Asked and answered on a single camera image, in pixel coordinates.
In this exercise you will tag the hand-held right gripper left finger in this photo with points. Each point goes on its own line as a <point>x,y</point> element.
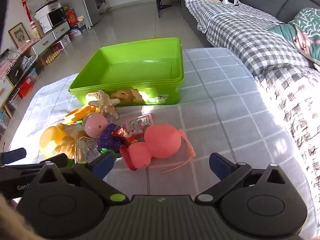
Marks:
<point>105,165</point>

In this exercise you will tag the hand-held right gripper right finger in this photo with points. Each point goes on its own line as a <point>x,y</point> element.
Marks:
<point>219,167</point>

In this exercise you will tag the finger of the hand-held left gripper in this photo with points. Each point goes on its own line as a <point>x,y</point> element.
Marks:
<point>60,158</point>
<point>15,155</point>

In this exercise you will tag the yellow octopus toy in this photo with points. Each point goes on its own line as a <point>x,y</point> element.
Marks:
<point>53,138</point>

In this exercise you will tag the purple grapes toy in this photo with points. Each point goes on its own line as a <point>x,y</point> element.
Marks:
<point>108,138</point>

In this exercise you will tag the small red figure toy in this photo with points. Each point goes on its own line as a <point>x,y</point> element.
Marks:
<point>127,136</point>

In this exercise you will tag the pink koala toy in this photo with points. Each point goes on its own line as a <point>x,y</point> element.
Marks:
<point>160,140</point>

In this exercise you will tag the green plastic bin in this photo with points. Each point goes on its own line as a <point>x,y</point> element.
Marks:
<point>140,55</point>

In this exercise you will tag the pink ball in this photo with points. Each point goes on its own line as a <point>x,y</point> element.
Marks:
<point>95,126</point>

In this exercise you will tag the person's beige fuzzy sleeve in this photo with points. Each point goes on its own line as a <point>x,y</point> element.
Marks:
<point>10,225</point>

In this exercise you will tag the orange yellow toy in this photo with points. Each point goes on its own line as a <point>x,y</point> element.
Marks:
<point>77,113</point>

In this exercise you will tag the beige starfish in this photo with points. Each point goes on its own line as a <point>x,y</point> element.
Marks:
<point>106,103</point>

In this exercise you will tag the grey grid cloth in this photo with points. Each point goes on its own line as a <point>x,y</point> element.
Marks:
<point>225,105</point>

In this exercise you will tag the red storage box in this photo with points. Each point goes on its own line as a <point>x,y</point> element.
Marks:
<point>25,86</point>

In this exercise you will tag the grey patchwork blanket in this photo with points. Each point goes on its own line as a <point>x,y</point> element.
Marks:
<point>287,92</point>

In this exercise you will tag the row of yellow ducks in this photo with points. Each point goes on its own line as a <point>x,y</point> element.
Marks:
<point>53,57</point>

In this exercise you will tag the white box with pink print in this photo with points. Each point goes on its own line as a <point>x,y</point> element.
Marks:
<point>65,41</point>

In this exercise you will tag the framed cartoon picture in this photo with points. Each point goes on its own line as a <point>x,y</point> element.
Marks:
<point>18,35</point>

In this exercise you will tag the blue and white box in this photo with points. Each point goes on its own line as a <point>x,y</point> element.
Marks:
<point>75,33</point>

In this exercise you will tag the long grey drawer cabinet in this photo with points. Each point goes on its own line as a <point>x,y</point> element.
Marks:
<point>60,30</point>

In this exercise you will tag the grey plaid blanket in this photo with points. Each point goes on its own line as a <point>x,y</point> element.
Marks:
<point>237,30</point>

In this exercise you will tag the red gift box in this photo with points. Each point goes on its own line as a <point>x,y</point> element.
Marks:
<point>71,17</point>

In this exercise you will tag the red hanging decoration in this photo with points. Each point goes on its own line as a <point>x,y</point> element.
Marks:
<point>23,1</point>

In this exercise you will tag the silver refrigerator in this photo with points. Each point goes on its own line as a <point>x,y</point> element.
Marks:
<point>87,2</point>

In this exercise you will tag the teal patterned pillow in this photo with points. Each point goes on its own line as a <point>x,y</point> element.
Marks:
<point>307,25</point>

